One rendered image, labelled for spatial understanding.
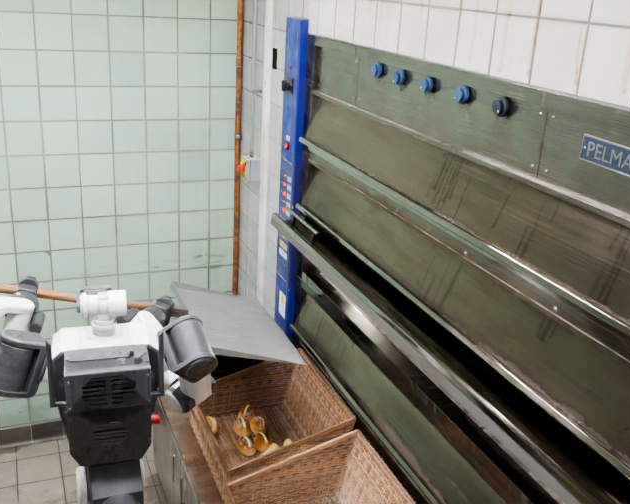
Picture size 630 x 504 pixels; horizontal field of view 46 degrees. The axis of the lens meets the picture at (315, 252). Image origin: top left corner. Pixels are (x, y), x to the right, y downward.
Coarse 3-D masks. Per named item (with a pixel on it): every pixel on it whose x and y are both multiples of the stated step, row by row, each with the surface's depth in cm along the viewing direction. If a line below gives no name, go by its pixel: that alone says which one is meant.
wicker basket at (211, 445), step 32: (224, 384) 301; (256, 384) 307; (288, 384) 312; (320, 384) 288; (192, 416) 297; (224, 416) 305; (288, 416) 307; (320, 416) 285; (352, 416) 263; (224, 448) 284; (256, 448) 286; (288, 448) 256; (224, 480) 253; (288, 480) 260
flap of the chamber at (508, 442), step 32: (352, 256) 261; (384, 288) 234; (416, 320) 212; (416, 352) 189; (448, 352) 194; (448, 384) 176; (480, 384) 179; (512, 384) 183; (480, 416) 164; (512, 416) 166; (544, 416) 170; (512, 448) 154; (544, 448) 154; (576, 448) 158; (544, 480) 145; (576, 480) 144; (608, 480) 147
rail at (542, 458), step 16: (288, 224) 275; (304, 240) 259; (320, 256) 245; (336, 272) 233; (352, 288) 223; (368, 304) 213; (384, 320) 205; (432, 352) 186; (448, 368) 178; (464, 384) 171; (480, 400) 165; (496, 416) 160; (512, 432) 155; (528, 448) 150; (544, 464) 146; (560, 480) 141; (576, 496) 138; (592, 496) 136
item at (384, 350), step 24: (312, 288) 293; (336, 312) 272; (360, 336) 255; (384, 336) 250; (384, 360) 239; (408, 360) 235; (408, 384) 225; (432, 384) 222; (432, 408) 213; (456, 408) 210; (456, 432) 202; (480, 432) 199; (480, 456) 192; (504, 456) 190; (504, 480) 183; (528, 480) 181
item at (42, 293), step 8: (0, 288) 227; (8, 288) 228; (16, 288) 230; (40, 296) 233; (48, 296) 234; (56, 296) 235; (64, 296) 236; (72, 296) 237; (128, 304) 245; (136, 304) 246; (144, 304) 247; (152, 304) 249
